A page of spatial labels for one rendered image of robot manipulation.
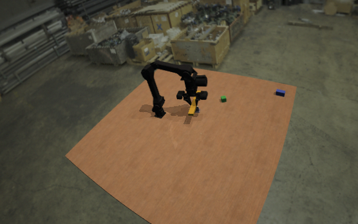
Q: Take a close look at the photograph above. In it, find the yellow bar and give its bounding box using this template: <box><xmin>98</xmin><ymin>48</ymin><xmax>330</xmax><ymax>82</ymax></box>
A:
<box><xmin>188</xmin><ymin>97</ymin><xmax>197</xmax><ymax>116</ymax></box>

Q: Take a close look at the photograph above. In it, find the small blue block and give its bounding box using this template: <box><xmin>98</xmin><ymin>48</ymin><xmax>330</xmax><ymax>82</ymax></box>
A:
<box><xmin>276</xmin><ymin>89</ymin><xmax>286</xmax><ymax>97</ymax></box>

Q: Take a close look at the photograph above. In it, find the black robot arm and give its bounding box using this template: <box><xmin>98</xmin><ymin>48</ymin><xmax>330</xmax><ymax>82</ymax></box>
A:
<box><xmin>141</xmin><ymin>60</ymin><xmax>207</xmax><ymax>118</ymax></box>

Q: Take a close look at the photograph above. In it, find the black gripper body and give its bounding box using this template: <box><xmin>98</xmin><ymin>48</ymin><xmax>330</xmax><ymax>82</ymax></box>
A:
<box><xmin>176</xmin><ymin>85</ymin><xmax>208</xmax><ymax>100</ymax></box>

